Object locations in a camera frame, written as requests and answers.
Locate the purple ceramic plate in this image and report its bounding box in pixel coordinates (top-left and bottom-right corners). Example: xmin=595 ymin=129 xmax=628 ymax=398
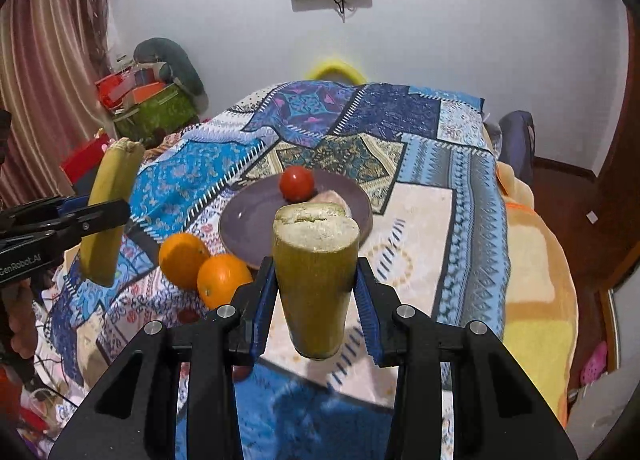
xmin=219 ymin=170 xmax=373 ymax=269

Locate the yellow plastic hoop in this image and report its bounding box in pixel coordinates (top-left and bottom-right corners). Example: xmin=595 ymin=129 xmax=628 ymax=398
xmin=306 ymin=58 xmax=368 ymax=85

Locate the dark red grape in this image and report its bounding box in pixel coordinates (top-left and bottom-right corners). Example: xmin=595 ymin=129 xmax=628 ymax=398
xmin=232 ymin=366 xmax=253 ymax=383
xmin=177 ymin=308 xmax=201 ymax=324

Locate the green storage box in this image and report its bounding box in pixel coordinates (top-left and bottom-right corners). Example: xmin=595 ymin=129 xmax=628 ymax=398
xmin=114 ymin=84 xmax=198 ymax=149

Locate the striped pink curtain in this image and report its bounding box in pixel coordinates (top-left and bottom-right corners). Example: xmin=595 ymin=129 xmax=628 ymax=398
xmin=1 ymin=0 xmax=115 ymax=206

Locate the dark blue bag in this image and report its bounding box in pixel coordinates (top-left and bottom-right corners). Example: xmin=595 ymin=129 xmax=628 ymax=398
xmin=499 ymin=110 xmax=536 ymax=186

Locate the peeled pomelo segment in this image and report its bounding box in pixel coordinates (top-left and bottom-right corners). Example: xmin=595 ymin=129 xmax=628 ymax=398
xmin=309 ymin=190 xmax=352 ymax=220

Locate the red box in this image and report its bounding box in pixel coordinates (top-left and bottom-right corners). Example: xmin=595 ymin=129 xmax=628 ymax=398
xmin=61 ymin=131 xmax=111 ymax=185

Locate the large orange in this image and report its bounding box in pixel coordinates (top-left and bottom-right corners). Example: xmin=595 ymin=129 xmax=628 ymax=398
xmin=196 ymin=253 xmax=253 ymax=310
xmin=158 ymin=232 xmax=210 ymax=291

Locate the yellow orange blanket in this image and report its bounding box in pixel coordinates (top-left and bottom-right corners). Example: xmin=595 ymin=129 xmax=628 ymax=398
xmin=496 ymin=162 xmax=578 ymax=425

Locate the grey neck pillow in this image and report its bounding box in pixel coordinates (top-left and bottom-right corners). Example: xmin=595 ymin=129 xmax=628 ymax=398
xmin=134 ymin=38 xmax=206 ymax=97

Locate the blue patchwork bedspread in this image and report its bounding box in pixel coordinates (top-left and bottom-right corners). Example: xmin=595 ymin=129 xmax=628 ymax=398
xmin=46 ymin=80 xmax=511 ymax=460

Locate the red tomato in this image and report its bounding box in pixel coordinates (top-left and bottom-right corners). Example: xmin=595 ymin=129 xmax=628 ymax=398
xmin=279 ymin=165 xmax=316 ymax=202

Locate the person's left hand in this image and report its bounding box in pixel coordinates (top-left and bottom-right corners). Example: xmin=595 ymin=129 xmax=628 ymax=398
xmin=2 ymin=279 xmax=38 ymax=359

